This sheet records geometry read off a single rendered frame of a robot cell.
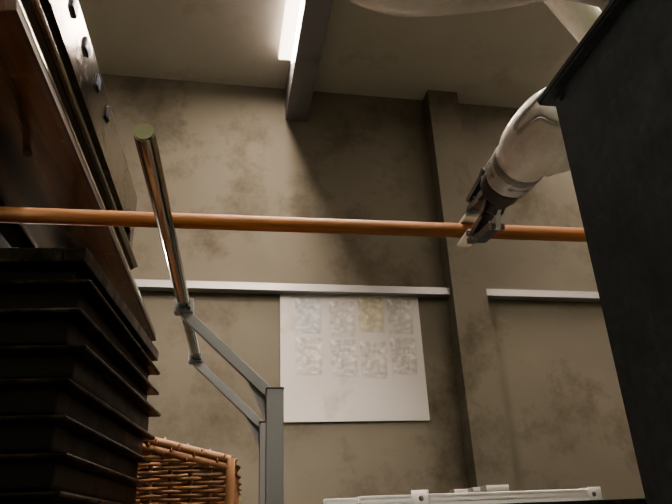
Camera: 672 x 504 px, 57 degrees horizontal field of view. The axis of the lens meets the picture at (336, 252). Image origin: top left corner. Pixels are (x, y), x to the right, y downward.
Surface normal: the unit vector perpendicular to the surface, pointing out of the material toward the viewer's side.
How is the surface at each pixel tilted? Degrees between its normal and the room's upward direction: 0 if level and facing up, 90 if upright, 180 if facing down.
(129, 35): 180
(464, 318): 90
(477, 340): 90
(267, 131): 90
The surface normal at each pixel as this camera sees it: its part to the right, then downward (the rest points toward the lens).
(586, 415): 0.18, -0.41
